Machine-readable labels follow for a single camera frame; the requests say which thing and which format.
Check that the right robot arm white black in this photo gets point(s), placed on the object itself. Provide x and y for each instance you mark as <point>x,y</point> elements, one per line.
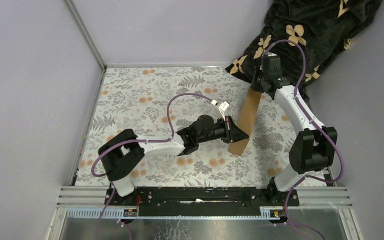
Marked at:
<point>312,149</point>

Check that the black floral blanket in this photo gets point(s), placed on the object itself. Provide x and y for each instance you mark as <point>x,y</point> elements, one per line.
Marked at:
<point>307,35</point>

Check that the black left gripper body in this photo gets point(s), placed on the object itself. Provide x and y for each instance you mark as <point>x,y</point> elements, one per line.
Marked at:
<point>220,131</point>

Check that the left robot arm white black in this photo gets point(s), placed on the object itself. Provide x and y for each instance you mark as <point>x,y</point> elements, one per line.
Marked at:
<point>123,153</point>

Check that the brown cardboard box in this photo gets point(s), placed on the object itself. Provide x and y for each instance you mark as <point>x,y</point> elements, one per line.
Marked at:
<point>246,121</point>

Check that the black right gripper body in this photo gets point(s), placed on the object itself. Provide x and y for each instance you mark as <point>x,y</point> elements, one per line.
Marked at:
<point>258,78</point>

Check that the aluminium frame rails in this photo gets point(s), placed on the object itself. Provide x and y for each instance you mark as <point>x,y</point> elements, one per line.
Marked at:
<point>89,201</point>

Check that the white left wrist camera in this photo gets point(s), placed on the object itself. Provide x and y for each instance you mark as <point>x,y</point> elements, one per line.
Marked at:
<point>222,108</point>

